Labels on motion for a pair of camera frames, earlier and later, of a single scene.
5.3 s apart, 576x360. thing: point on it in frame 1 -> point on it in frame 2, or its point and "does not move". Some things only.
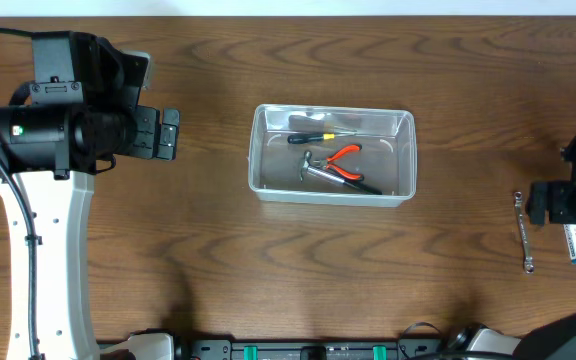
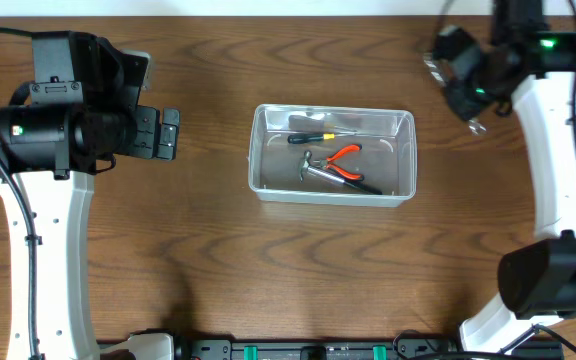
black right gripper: [561, 208] -> [461, 105]
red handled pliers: [326, 163] does not move
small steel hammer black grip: [307, 167] does not move
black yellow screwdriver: [300, 138] does not move
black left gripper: [147, 132] does not move
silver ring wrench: [528, 265] -> [437, 71]
